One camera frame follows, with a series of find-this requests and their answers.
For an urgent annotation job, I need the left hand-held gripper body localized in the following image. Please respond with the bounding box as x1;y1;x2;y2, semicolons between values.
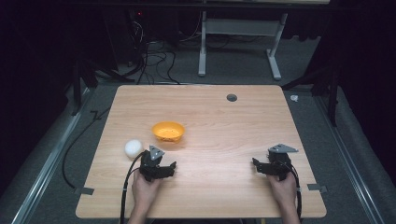
138;145;166;183

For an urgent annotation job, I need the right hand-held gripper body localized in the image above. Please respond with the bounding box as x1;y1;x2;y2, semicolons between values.
264;143;299;182

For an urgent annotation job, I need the white ball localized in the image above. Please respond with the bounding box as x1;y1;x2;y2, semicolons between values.
124;139;144;160

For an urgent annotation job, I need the orange plastic bowl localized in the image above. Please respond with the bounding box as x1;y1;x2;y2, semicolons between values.
151;120;187;144

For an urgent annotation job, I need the person's left hand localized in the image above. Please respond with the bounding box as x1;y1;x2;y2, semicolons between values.
131;169;163;210

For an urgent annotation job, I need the person's right hand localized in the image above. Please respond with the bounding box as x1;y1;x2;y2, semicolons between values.
266;172;297;210

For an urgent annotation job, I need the black metal stand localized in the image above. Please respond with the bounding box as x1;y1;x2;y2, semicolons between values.
70;58;135;117
280;63;341;128

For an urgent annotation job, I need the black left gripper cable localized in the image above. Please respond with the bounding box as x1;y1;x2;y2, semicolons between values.
120;150;147;224

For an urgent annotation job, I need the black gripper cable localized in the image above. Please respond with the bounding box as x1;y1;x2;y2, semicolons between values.
281;161;304;221
120;150;147;224

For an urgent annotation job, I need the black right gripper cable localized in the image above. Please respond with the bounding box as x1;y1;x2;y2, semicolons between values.
281;161;304;221

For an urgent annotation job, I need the grey table bracket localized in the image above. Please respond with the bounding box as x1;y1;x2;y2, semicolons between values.
306;183;329;194
74;186;95;196

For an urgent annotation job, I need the metal floor rail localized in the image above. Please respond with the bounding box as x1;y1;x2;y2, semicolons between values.
10;87;92;224
312;95;387;224

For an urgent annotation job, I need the black floor cable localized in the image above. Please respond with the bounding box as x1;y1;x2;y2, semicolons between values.
61;106;112;189

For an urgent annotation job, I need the bundle of black cables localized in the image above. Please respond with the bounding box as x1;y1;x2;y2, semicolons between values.
125;10;181;86

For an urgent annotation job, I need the white desk frame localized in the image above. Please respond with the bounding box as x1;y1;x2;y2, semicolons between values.
197;10;290;81

